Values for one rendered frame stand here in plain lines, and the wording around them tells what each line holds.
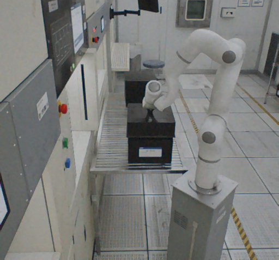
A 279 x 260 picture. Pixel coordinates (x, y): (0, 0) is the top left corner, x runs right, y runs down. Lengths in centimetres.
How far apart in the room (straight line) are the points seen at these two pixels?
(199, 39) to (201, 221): 95
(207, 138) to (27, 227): 85
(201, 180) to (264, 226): 116
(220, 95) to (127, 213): 151
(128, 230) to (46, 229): 132
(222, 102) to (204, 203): 54
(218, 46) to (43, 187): 88
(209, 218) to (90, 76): 107
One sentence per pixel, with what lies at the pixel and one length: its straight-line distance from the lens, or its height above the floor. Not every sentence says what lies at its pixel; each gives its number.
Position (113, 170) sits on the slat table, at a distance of 172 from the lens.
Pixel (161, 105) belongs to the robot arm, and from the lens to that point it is 144.
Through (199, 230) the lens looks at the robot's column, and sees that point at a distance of 170.
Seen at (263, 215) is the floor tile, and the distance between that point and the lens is 275.
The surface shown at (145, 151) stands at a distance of 172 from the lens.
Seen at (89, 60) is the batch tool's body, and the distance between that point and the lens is 175.
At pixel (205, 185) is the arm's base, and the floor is 79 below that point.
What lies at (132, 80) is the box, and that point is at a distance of 243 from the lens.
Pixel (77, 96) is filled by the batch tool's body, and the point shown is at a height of 112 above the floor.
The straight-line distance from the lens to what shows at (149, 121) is 163.
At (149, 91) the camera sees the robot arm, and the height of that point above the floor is 128.
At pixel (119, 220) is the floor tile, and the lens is 247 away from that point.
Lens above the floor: 179
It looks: 27 degrees down
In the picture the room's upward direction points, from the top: 1 degrees clockwise
